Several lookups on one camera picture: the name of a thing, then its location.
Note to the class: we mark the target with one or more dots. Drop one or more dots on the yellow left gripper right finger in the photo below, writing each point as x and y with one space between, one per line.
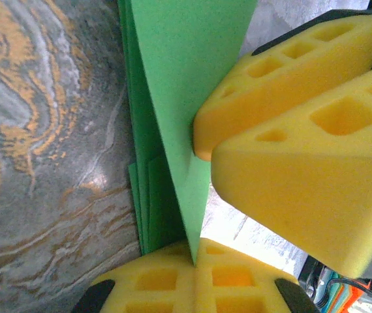
238 293

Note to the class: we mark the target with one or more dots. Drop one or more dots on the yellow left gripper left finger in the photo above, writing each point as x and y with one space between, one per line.
160 293

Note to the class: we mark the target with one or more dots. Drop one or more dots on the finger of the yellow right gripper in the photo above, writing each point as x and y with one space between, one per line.
271 104
303 195

